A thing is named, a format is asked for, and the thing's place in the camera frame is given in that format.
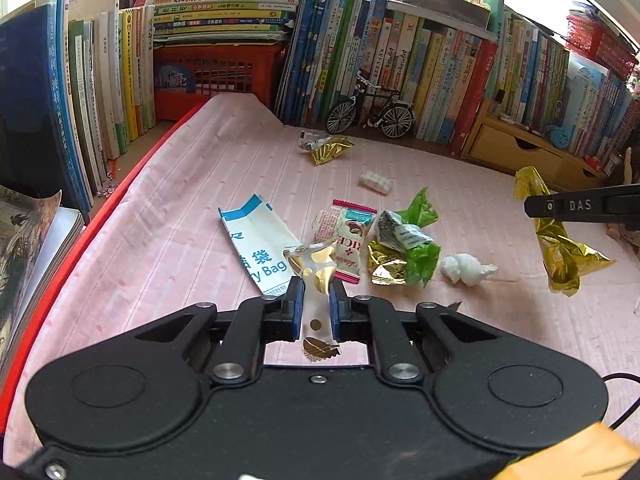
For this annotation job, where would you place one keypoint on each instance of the pink striped sheet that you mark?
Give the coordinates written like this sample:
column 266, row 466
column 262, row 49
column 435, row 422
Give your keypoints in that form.
column 150, row 285

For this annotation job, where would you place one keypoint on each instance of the blue yarn ball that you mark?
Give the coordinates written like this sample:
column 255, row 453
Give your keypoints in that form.
column 559, row 136

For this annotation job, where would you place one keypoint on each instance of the clear gold-spotted wrapper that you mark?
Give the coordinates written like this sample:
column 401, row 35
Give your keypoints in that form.
column 315, row 265

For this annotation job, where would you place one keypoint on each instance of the large gold foil bag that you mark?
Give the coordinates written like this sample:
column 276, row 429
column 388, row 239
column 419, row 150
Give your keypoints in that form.
column 560, row 255

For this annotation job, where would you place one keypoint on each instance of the pink white snack wrapper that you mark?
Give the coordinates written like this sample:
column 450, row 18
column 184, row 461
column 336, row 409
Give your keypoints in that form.
column 345, row 250

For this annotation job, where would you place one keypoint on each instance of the miniature black bicycle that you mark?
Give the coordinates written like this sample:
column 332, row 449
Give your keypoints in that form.
column 397, row 120

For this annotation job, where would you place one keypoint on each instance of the wooden drawer organizer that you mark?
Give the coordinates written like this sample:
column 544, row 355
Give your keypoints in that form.
column 500, row 147

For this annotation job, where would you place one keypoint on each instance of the row of white green books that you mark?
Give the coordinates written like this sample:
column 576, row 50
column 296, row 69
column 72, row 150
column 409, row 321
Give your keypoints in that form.
column 75, row 110

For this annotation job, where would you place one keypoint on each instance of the stack of flat books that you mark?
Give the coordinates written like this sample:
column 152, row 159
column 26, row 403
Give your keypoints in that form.
column 225, row 10

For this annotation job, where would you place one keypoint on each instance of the illustrated magazine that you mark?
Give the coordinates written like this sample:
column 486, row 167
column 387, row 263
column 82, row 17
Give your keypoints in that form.
column 25, row 260

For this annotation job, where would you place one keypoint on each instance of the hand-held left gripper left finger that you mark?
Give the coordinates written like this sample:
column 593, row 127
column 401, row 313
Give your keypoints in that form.
column 298, row 306

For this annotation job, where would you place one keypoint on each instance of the large white crumpled tissue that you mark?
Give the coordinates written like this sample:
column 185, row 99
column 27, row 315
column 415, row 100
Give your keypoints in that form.
column 465, row 270

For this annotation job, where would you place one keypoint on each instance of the grey green printed wrapper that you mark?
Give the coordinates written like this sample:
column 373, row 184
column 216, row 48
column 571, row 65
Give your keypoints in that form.
column 400, row 230

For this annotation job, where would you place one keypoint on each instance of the gold silver crumpled wrapper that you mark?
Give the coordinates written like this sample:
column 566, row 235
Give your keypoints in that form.
column 327, row 152

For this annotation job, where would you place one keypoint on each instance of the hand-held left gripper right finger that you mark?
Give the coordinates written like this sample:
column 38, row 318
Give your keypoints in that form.
column 334, row 310

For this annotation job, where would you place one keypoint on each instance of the thick grey book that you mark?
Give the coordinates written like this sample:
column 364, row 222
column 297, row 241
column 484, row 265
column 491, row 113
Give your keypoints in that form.
column 445, row 5

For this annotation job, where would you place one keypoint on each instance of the row of blue yellow books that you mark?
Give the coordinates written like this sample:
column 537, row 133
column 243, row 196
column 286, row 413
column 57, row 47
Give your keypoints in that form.
column 400, row 60

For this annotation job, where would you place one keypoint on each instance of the blue white paper bag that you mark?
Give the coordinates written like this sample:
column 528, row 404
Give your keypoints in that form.
column 255, row 240

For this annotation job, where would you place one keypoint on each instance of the green crumpled wrapper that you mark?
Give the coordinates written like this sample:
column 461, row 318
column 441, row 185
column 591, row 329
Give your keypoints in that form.
column 422, row 265

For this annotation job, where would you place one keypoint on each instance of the red plastic basket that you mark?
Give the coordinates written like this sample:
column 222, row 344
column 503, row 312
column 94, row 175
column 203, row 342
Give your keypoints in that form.
column 225, row 70

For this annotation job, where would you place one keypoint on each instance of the dark-haired doll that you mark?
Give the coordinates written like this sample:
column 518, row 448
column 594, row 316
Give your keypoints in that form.
column 631, row 165

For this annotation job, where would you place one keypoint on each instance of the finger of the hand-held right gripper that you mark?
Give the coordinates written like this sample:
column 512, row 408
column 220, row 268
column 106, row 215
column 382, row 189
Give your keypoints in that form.
column 542, row 206

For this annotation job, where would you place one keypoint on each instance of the row of thin colourful books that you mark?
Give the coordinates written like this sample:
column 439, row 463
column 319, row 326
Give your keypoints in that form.
column 550, row 85

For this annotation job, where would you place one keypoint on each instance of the small white wrapped candy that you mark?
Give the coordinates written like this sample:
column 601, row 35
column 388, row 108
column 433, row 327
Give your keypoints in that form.
column 375, row 182

